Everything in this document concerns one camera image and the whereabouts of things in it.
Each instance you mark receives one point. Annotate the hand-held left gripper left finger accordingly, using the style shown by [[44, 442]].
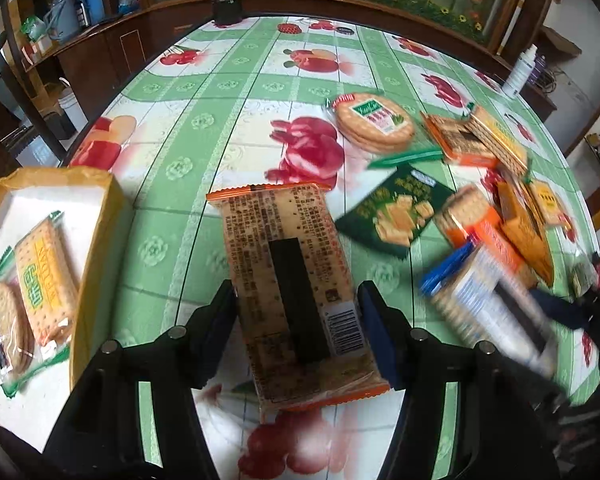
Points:
[[219, 332]]

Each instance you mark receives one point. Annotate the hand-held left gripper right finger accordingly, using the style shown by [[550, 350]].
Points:
[[380, 332]]

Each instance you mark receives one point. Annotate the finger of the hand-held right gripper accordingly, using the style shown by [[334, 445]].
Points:
[[560, 310]]

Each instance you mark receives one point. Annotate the blue cracker packet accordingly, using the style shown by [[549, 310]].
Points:
[[480, 285]]

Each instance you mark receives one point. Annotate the orange snack packet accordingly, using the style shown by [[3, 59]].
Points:
[[522, 230]]

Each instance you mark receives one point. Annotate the clear cracker packet orange ends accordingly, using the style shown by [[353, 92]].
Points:
[[260, 240]]

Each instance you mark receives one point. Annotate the square cracker packet green ends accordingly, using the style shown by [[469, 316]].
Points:
[[45, 280]]

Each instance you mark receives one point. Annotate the orange cracker packet dark stripe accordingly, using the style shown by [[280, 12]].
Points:
[[450, 135]]

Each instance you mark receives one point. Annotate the yellow-rimmed cardboard box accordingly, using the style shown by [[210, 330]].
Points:
[[55, 200]]

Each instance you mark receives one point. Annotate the round cracker packet dark label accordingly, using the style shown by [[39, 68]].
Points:
[[5, 325]]

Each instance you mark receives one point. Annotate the small green sachet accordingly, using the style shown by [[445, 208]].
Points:
[[582, 277]]

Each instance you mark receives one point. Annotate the square cracker packet yellow label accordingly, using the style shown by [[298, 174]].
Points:
[[500, 140], [547, 200]]

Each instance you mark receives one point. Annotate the dark green cracker packet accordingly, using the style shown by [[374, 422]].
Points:
[[380, 205]]

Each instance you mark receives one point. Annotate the cracker packet orange wrapper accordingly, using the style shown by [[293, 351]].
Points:
[[465, 210]]

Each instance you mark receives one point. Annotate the green fruit-print tablecloth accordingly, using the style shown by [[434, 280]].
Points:
[[205, 125]]

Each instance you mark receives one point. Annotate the round cracker packet green label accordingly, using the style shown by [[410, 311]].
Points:
[[375, 120]]

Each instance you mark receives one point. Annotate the white spray bottle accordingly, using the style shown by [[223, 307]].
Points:
[[517, 75]]

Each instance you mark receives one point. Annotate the purple bottles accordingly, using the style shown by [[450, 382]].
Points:
[[539, 67]]

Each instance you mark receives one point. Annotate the white bucket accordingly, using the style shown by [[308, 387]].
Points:
[[72, 110]]

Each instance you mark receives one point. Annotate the white rod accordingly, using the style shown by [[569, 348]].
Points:
[[515, 10]]

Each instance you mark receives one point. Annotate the brown wooden sideboard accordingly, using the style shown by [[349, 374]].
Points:
[[145, 35]]

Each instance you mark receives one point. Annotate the blue thermos jug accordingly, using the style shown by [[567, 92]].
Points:
[[92, 0]]

